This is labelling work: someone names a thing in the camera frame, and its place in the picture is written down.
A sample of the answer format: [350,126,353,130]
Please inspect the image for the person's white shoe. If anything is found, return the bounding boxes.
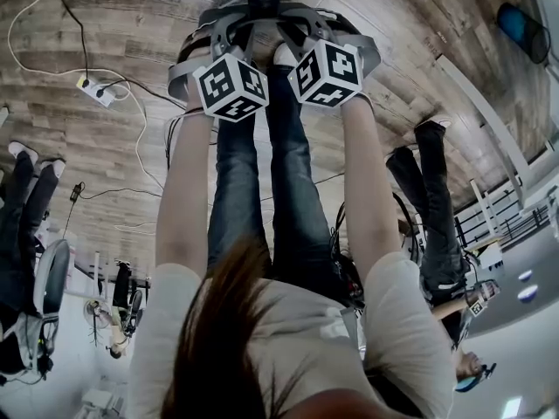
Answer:
[272,42,299,67]

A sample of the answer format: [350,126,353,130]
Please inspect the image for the black power cable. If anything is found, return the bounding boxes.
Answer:
[30,0,189,117]

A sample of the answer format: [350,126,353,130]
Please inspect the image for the grey office chair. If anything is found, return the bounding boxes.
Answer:
[31,237,72,357]

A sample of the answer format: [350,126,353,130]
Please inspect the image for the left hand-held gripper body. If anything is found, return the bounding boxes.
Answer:
[167,7,270,124]

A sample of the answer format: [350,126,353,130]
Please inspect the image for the person's legs in blue jeans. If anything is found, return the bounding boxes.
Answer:
[205,61,350,305]

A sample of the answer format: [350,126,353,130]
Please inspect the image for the person's beige shirt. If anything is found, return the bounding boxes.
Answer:
[126,251,455,419]

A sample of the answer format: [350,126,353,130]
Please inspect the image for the white power strip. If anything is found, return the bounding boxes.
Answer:
[74,73,120,109]

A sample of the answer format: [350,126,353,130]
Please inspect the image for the person's right forearm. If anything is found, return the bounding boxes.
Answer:
[338,95,404,274]

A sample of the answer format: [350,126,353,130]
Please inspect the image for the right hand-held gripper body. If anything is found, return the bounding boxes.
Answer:
[276,6,382,109]

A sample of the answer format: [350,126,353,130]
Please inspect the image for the white standing fan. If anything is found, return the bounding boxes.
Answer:
[81,298,115,348]

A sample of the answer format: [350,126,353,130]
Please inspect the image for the white power cable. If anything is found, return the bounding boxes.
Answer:
[6,0,167,191]

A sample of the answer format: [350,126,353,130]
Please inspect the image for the person's left forearm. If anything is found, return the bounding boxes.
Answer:
[155,107,219,270]

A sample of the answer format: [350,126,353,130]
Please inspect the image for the white table frame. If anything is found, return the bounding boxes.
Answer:
[434,52,559,252]

